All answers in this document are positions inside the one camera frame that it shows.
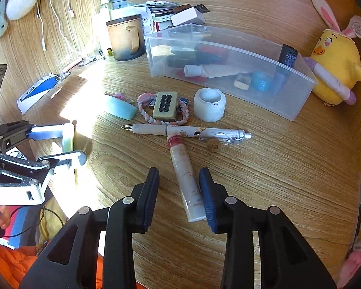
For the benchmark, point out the blue white box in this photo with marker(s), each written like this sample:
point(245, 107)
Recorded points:
point(36, 91)

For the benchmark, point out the red foil packet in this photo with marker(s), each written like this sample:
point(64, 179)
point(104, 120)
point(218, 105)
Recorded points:
point(212, 51)

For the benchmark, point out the dark case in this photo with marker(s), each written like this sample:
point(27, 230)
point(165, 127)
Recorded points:
point(182, 60)

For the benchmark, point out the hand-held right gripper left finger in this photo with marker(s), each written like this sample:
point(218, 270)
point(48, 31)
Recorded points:
point(147, 204)

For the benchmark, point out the thin rimmed glasses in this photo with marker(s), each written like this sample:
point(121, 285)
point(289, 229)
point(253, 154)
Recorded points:
point(63, 76)

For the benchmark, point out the slim mint tube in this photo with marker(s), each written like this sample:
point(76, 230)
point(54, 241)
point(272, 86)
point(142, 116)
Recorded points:
point(68, 141)

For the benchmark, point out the small cream tile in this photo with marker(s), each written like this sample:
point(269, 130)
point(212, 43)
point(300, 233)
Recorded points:
point(242, 81)

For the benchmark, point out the pink stick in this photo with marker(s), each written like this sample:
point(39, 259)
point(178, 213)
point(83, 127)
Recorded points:
point(75, 62)

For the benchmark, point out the white rectangular box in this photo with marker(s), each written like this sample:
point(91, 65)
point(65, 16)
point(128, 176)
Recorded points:
point(185, 16)

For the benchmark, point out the yellow chick plush bunny ears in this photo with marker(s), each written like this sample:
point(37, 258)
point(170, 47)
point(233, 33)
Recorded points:
point(337, 54)

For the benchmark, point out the black pump bottle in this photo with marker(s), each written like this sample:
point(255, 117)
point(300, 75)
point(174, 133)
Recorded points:
point(288, 55)

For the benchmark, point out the clear plastic bin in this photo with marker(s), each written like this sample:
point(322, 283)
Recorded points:
point(285, 102)

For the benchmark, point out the brown lidded mug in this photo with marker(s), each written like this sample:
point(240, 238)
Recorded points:
point(120, 39)

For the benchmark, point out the cream mahjong tile black dots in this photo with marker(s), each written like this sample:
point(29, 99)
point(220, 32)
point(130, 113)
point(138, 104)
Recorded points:
point(165, 105)

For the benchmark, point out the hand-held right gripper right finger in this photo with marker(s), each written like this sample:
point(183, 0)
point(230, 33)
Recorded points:
point(209, 206)

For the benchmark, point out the person's left hand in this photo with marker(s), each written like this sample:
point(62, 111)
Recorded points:
point(3, 216)

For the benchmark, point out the white ballpoint pen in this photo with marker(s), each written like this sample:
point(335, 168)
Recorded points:
point(156, 130)

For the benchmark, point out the stack of books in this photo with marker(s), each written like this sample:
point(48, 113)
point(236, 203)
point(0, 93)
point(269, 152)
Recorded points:
point(162, 6)

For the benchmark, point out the cream tube red cap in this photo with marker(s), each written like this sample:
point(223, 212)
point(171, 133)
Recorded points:
point(183, 171)

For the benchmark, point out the yellow cloth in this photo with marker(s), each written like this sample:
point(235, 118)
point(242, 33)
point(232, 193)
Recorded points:
point(52, 222)

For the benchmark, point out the white tube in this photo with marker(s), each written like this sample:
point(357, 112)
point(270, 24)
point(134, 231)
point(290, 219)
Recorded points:
point(216, 71)

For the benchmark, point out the wide mint tube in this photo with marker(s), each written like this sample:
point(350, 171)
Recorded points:
point(120, 108)

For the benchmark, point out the small cork piece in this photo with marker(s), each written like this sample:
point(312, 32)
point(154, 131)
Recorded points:
point(213, 144)

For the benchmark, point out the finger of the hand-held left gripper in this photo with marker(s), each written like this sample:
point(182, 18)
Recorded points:
point(48, 134)
point(63, 158)

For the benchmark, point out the pink fluffy item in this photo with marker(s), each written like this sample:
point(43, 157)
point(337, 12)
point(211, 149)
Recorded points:
point(352, 265)

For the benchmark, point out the orange jacket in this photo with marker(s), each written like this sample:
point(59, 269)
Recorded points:
point(12, 262)

